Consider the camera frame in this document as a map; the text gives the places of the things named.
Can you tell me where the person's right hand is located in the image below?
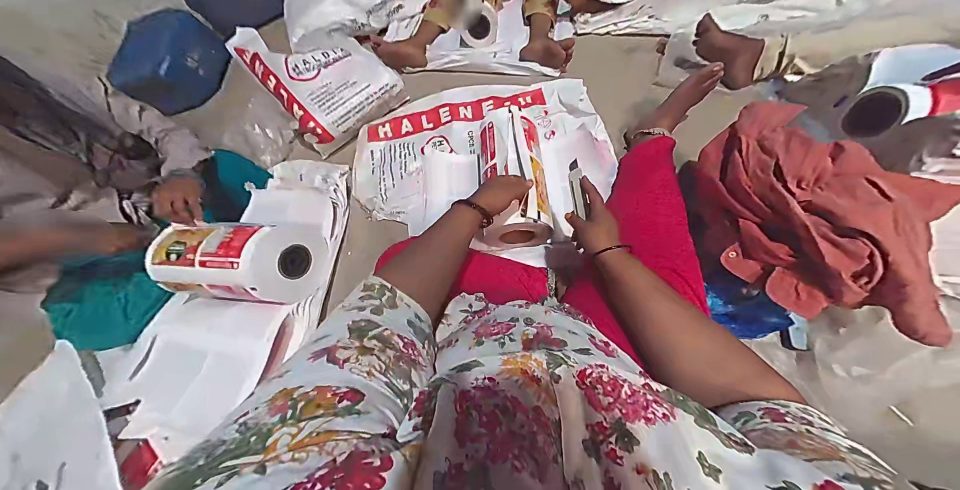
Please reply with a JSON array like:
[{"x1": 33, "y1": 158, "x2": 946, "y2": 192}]
[{"x1": 565, "y1": 177, "x2": 623, "y2": 255}]

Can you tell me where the person's left hand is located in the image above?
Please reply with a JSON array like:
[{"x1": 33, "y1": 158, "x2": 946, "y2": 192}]
[{"x1": 468, "y1": 175, "x2": 534, "y2": 224}]

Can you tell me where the grey utility knife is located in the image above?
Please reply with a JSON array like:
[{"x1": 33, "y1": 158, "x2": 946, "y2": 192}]
[{"x1": 567, "y1": 160, "x2": 590, "y2": 221}]

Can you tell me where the printed plastic film roll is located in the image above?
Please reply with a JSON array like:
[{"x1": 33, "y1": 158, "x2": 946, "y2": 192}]
[{"x1": 477, "y1": 106, "x2": 555, "y2": 248}]

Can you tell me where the person's left forearm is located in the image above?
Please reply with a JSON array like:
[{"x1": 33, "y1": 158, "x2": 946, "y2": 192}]
[{"x1": 375, "y1": 199, "x2": 494, "y2": 326}]

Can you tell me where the person's right forearm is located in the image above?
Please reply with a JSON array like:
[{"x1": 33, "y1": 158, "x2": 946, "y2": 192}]
[{"x1": 592, "y1": 245, "x2": 809, "y2": 409}]

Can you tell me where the white sack with red band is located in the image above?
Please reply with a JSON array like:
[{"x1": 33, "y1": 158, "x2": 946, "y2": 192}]
[{"x1": 352, "y1": 79, "x2": 620, "y2": 269}]

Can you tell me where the white plastic sheet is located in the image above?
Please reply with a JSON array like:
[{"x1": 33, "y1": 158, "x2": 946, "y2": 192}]
[{"x1": 382, "y1": 0, "x2": 577, "y2": 77}]

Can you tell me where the white film roll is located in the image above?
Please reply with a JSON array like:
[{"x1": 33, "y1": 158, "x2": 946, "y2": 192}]
[{"x1": 457, "y1": 0, "x2": 500, "y2": 49}]

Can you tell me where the white sack, slanted red band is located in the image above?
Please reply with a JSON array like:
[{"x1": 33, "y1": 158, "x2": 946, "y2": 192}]
[{"x1": 226, "y1": 27, "x2": 411, "y2": 158}]

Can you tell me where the rust-red cloth garment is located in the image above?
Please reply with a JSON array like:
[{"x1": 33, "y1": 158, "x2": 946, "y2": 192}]
[{"x1": 685, "y1": 100, "x2": 960, "y2": 348}]

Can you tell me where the clear plastic bag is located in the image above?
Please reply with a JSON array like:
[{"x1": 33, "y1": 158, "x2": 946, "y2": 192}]
[{"x1": 238, "y1": 91, "x2": 303, "y2": 167}]

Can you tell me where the white roll, red-yellow print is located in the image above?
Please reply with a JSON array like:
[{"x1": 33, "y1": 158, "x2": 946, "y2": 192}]
[{"x1": 144, "y1": 221, "x2": 328, "y2": 305}]

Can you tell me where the white roll, red stripe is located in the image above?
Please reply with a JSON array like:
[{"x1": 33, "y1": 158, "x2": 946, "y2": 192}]
[{"x1": 838, "y1": 44, "x2": 960, "y2": 140}]

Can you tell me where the stack of white sheets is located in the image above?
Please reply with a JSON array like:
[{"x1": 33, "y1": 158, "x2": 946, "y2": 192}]
[{"x1": 97, "y1": 160, "x2": 351, "y2": 468}]

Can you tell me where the teal cloth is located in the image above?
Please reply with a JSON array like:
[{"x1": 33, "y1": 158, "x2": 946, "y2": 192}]
[{"x1": 41, "y1": 148, "x2": 273, "y2": 352}]

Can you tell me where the white folded sack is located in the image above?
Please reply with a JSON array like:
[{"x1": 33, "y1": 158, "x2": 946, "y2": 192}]
[{"x1": 0, "y1": 340, "x2": 123, "y2": 490}]

